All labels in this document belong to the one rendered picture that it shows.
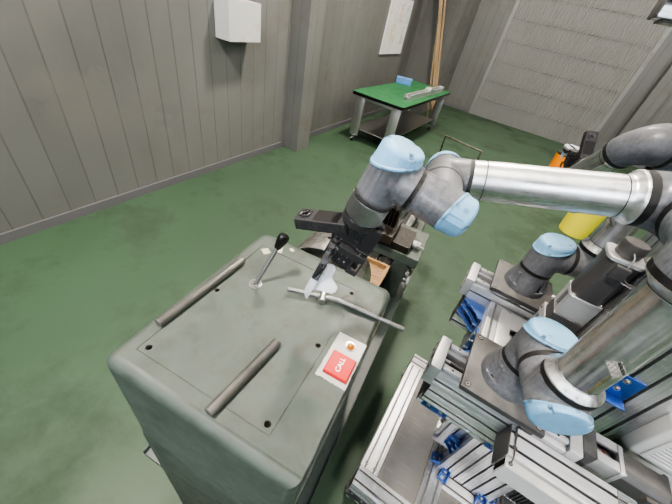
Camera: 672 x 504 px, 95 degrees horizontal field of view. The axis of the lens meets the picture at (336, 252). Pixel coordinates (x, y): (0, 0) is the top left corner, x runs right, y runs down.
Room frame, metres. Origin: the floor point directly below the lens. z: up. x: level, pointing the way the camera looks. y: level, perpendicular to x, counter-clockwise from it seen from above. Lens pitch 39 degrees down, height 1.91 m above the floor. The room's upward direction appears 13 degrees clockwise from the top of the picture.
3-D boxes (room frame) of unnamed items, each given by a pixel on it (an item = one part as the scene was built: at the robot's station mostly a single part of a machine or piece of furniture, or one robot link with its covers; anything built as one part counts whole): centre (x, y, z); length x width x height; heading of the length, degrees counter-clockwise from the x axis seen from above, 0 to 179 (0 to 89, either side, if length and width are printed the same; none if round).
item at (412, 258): (1.51, -0.23, 0.89); 0.53 x 0.30 x 0.06; 72
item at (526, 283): (0.99, -0.76, 1.21); 0.15 x 0.15 x 0.10
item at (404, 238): (1.47, -0.19, 0.95); 0.43 x 0.18 x 0.04; 72
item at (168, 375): (0.50, 0.11, 1.06); 0.59 x 0.48 x 0.39; 162
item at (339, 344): (0.42, -0.07, 1.23); 0.13 x 0.08 x 0.06; 162
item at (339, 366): (0.39, -0.07, 1.26); 0.06 x 0.06 x 0.02; 72
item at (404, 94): (6.45, -0.59, 0.46); 2.56 x 1.01 x 0.92; 155
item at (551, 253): (0.99, -0.77, 1.33); 0.13 x 0.12 x 0.14; 87
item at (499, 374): (0.54, -0.56, 1.21); 0.15 x 0.15 x 0.10
